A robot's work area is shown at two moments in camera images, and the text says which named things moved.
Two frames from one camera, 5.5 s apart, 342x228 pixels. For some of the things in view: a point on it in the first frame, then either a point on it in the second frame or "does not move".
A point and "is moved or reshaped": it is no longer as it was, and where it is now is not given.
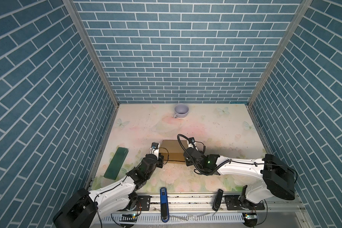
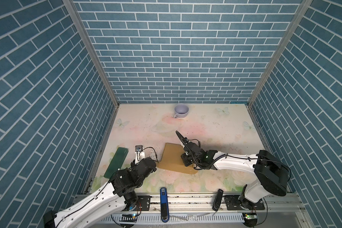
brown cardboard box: x=173 y=150 is moved or reshaped
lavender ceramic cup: x=181 y=110 does not move
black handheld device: x=218 y=199 does not move
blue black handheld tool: x=165 y=215 does not move
